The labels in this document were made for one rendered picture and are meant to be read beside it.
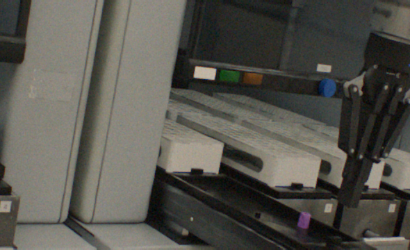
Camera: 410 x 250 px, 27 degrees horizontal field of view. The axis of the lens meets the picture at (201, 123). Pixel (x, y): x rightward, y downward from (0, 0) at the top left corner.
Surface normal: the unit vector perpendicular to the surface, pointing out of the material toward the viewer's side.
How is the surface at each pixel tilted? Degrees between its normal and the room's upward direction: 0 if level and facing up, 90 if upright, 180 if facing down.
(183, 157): 90
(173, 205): 90
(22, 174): 90
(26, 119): 90
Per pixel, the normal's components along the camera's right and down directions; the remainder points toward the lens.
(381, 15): -0.85, -0.11
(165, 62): 0.56, 0.24
